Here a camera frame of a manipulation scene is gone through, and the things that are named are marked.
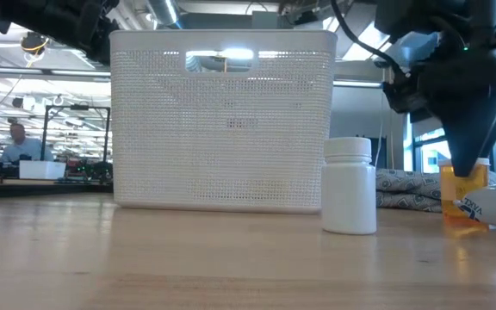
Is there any grey patterned folded cloth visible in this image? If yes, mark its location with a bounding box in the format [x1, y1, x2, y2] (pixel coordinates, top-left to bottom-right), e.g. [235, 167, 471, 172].
[375, 168, 496, 214]

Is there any white box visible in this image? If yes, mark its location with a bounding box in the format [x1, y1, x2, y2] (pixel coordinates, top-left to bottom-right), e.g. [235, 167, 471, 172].
[18, 160, 67, 181]

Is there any white perforated plastic basket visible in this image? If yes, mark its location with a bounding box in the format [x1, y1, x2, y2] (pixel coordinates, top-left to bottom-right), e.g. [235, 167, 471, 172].
[108, 28, 338, 215]

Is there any black metal frame stand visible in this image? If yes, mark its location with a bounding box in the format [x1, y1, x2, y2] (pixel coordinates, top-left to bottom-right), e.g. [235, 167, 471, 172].
[40, 104, 112, 173]

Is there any orange pill bottle white cap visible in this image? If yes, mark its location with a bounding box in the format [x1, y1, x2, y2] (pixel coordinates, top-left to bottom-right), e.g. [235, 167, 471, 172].
[437, 158, 490, 232]

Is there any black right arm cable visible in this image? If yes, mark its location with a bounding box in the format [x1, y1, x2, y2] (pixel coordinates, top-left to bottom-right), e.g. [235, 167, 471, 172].
[329, 0, 409, 79]

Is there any black cabinet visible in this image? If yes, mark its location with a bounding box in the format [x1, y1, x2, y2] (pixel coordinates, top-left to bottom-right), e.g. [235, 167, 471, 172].
[370, 136, 388, 170]

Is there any black ceiling device yellow cable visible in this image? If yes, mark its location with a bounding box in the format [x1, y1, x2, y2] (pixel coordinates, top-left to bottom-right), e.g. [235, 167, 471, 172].
[19, 32, 51, 58]

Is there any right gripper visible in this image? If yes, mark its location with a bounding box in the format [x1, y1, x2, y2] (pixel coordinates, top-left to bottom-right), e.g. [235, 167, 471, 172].
[418, 46, 496, 178]

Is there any person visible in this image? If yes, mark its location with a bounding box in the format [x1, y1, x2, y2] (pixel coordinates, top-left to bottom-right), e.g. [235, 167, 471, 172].
[0, 123, 55, 164]

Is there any fluorescent light strip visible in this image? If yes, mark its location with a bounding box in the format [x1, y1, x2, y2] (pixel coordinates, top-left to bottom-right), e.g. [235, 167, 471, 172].
[332, 79, 383, 89]

